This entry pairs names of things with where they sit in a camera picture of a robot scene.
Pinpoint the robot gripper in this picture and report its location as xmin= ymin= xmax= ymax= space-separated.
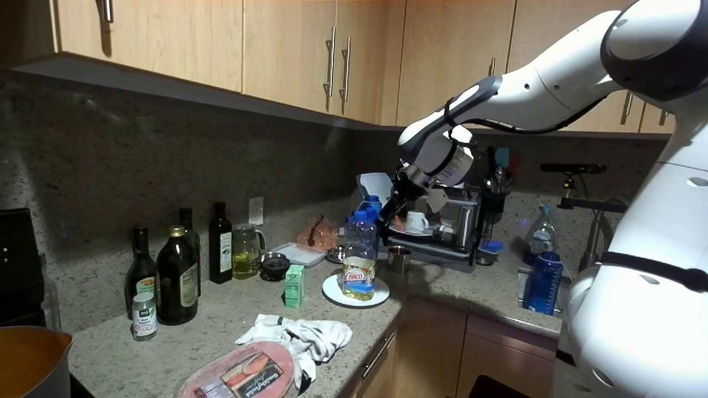
xmin=377 ymin=171 xmax=434 ymax=225

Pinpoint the plastic oil bottle blue cap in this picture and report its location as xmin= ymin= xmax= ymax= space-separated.
xmin=339 ymin=208 xmax=380 ymax=300

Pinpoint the blue water bottle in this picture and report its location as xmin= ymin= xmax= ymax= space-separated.
xmin=358 ymin=193 xmax=385 ymax=230

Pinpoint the white round plate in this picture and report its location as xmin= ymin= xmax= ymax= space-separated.
xmin=322 ymin=270 xmax=392 ymax=309

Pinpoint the glass pitcher with oil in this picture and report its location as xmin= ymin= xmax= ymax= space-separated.
xmin=233 ymin=220 xmax=269 ymax=281

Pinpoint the dark blue soap bottle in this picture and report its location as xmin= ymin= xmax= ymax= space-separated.
xmin=520 ymin=249 xmax=566 ymax=318

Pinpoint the dark bottle white label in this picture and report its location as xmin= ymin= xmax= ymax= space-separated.
xmin=208 ymin=199 xmax=238 ymax=285

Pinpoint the large olive oil bottle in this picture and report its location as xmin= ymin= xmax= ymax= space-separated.
xmin=156 ymin=222 xmax=201 ymax=328

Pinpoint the dark bottle pale label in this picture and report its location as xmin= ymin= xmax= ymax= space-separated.
xmin=121 ymin=225 xmax=162 ymax=320

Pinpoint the steel pot orange inside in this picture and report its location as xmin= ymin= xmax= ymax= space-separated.
xmin=0 ymin=325 xmax=76 ymax=398

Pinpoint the white mug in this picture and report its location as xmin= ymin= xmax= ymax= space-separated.
xmin=405 ymin=209 xmax=434 ymax=238

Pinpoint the white plastic jug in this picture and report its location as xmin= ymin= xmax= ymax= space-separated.
xmin=358 ymin=171 xmax=396 ymax=209

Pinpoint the small metal cup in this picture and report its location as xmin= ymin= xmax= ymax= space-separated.
xmin=385 ymin=242 xmax=415 ymax=273

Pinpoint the metal dish rack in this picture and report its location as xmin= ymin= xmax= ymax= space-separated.
xmin=384 ymin=183 xmax=493 ymax=270

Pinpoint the pink plastic bag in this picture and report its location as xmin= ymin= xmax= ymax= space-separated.
xmin=295 ymin=215 xmax=342 ymax=252

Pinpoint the black utensil holder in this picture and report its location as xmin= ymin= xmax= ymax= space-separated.
xmin=475 ymin=146 xmax=513 ymax=247

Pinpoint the blue sponge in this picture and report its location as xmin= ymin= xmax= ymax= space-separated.
xmin=475 ymin=238 xmax=506 ymax=260

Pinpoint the clear plastic container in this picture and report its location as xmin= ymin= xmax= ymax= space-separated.
xmin=275 ymin=240 xmax=327 ymax=270

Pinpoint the small green carton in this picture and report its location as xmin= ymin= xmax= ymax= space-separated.
xmin=284 ymin=263 xmax=308 ymax=309

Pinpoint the small black round bowl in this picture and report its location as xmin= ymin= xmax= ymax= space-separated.
xmin=260 ymin=249 xmax=292 ymax=282

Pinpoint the white crumpled cloth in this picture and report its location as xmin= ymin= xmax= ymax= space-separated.
xmin=234 ymin=312 xmax=355 ymax=387

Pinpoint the wooden base cabinet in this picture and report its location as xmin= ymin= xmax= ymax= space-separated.
xmin=389 ymin=293 xmax=563 ymax=398
xmin=339 ymin=328 xmax=400 ymax=398

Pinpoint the chrome sink faucet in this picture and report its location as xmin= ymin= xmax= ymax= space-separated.
xmin=576 ymin=208 xmax=619 ymax=273

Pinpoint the pink packaged ham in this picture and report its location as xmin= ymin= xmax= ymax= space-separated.
xmin=176 ymin=337 xmax=301 ymax=398

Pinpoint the small spice jar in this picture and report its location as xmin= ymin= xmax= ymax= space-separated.
xmin=131 ymin=287 xmax=159 ymax=343

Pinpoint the white wall outlet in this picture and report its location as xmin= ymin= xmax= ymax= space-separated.
xmin=246 ymin=194 xmax=266 ymax=227

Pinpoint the metal drawer handle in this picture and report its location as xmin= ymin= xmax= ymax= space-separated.
xmin=358 ymin=336 xmax=394 ymax=379

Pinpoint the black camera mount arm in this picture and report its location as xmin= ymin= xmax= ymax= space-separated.
xmin=541 ymin=161 xmax=628 ymax=216

